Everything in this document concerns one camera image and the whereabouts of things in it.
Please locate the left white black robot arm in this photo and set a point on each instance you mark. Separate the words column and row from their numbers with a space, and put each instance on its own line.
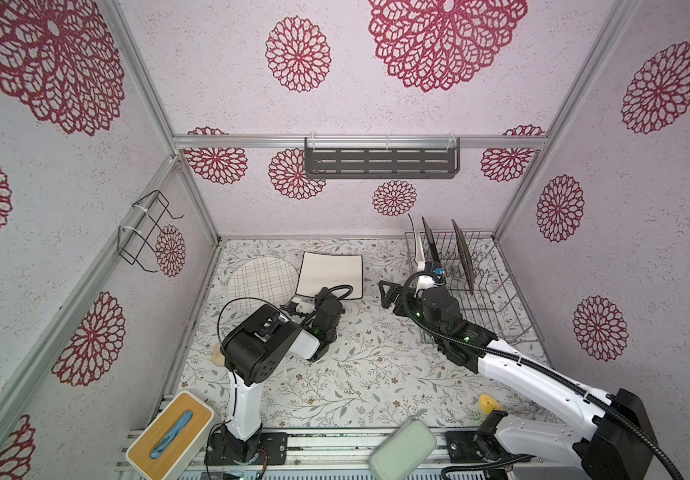
column 252, row 352

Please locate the black wire wall basket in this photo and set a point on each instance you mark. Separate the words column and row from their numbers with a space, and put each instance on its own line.
column 132, row 241

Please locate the green rounded pad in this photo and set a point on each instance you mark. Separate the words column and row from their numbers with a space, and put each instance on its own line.
column 403, row 452

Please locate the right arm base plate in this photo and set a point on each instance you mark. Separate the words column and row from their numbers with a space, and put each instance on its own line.
column 472, row 446

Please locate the white plate at rack back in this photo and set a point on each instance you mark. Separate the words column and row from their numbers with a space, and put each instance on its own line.
column 419, row 255

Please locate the grey wall shelf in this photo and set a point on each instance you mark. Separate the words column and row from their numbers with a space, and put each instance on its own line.
column 428, row 160

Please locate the yellow rubber duck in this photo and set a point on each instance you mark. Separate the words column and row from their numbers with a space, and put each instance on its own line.
column 488, row 404

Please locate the dark round plate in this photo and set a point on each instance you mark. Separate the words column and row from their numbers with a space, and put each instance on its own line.
column 465, row 257

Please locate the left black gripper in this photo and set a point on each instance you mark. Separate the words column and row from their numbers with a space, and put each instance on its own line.
column 319, row 298

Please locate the dark square plate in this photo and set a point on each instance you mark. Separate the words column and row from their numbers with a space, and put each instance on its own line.
column 432, row 257

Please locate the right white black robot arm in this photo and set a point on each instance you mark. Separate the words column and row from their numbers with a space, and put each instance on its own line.
column 607, row 436

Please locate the wire dish rack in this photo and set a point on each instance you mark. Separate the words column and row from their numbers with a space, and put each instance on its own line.
column 488, row 295

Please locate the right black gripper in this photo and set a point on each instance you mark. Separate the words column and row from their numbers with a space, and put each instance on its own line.
column 409, row 296

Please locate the wooden top tissue box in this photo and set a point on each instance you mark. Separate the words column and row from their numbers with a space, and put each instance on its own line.
column 171, row 442

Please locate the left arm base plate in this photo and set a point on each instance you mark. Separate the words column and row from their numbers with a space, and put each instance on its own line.
column 224, row 449

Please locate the beige oval sponge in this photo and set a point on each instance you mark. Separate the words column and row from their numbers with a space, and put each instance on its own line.
column 217, row 356

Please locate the round plaid white plate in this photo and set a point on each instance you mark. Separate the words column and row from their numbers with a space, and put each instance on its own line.
column 268, row 278

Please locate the square white plate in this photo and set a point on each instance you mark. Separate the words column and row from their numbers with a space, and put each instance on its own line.
column 328, row 270

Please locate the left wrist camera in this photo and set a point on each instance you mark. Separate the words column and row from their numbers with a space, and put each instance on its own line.
column 303, row 307

